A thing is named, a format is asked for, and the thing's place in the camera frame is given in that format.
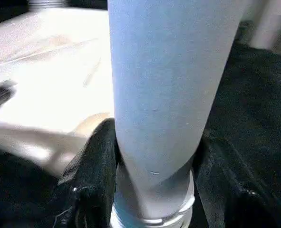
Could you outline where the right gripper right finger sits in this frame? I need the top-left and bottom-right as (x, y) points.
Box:
(193, 136), (281, 228)

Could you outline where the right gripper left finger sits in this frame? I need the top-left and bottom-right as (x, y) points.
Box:
(50, 119), (118, 228)

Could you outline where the white plastic table top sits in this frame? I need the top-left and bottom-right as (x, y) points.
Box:
(0, 7), (115, 177)

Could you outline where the black work mat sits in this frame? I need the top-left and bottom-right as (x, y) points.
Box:
(0, 0), (281, 228)

